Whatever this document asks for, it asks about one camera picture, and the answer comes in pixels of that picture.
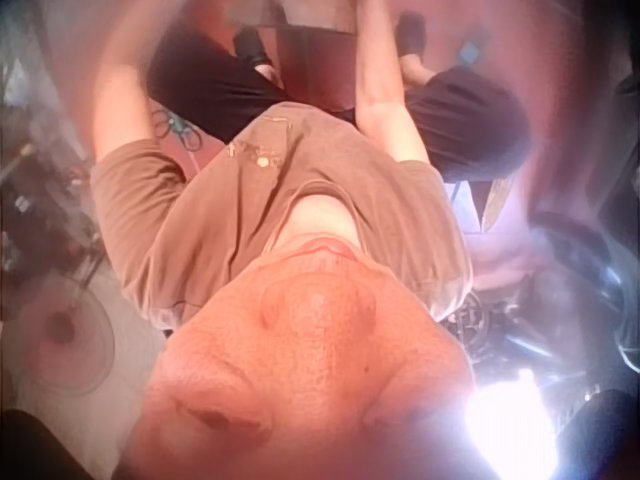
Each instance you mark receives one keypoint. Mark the white floor fan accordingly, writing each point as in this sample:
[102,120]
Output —
[62,332]

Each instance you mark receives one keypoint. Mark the person's legs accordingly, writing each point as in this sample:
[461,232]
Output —
[210,85]

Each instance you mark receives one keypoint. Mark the small blue object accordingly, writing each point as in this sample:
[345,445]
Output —
[471,51]

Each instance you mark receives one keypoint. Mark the pale purple cloth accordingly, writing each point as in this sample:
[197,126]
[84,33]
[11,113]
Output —
[500,240]

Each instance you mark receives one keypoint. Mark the grey brown box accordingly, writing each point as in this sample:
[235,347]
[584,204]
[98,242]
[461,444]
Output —
[310,12]

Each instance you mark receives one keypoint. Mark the heap of dark equipment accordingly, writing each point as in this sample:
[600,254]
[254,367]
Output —
[40,210]

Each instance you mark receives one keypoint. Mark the dark metal wheeled machine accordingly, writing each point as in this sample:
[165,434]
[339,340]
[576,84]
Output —
[565,310]

